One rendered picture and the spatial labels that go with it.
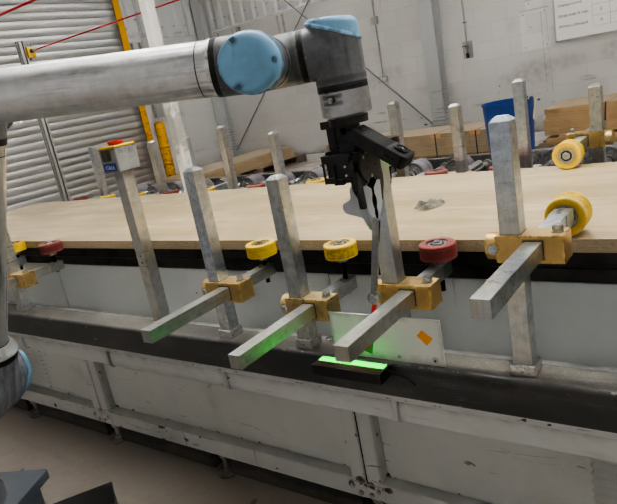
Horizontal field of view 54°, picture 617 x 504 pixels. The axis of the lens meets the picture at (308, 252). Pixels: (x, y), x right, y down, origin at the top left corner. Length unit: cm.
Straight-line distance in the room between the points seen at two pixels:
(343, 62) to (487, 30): 772
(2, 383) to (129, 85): 74
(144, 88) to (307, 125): 948
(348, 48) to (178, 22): 1046
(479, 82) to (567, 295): 758
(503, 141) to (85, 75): 67
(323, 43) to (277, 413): 127
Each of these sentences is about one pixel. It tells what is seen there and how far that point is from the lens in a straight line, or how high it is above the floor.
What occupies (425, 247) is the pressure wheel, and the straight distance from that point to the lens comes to 131.
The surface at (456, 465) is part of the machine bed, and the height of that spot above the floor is 26.
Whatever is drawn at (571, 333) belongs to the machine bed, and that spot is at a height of 69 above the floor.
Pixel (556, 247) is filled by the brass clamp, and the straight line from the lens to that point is 108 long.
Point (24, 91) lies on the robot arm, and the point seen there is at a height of 135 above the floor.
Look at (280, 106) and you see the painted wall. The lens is 1075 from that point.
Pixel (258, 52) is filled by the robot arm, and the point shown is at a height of 134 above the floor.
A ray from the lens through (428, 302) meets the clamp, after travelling 121.
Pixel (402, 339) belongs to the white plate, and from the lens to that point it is 127.
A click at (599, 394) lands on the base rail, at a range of 116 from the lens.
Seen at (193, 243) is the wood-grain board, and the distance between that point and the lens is 185.
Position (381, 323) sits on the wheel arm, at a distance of 110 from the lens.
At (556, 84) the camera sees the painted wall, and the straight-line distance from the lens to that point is 851.
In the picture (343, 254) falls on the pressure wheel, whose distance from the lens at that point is 143.
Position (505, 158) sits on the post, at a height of 110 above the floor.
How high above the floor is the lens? 128
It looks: 15 degrees down
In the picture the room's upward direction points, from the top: 11 degrees counter-clockwise
